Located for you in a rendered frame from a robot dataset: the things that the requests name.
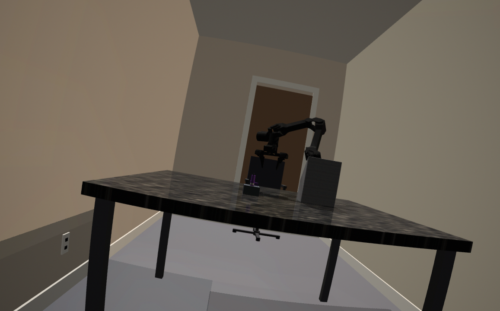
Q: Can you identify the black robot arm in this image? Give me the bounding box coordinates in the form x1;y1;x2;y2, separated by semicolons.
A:
256;118;326;161

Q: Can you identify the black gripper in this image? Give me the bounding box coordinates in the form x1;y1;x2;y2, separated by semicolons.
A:
255;141;288;170

